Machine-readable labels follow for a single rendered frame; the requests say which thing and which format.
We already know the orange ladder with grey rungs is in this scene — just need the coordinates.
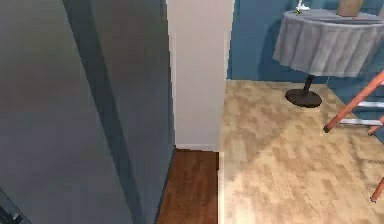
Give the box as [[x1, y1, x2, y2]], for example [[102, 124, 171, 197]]
[[322, 70, 384, 204]]

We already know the round table with grey cloth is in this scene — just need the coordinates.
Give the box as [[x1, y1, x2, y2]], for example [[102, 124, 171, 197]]
[[272, 8, 384, 109]]

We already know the tan paper bag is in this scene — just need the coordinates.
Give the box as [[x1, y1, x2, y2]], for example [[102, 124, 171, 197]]
[[336, 0, 364, 18]]

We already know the small white candle holder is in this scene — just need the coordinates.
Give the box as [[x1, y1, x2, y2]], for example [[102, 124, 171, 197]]
[[293, 0, 311, 16]]

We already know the grey room door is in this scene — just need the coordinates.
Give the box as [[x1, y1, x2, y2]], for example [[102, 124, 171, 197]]
[[0, 0, 177, 224]]

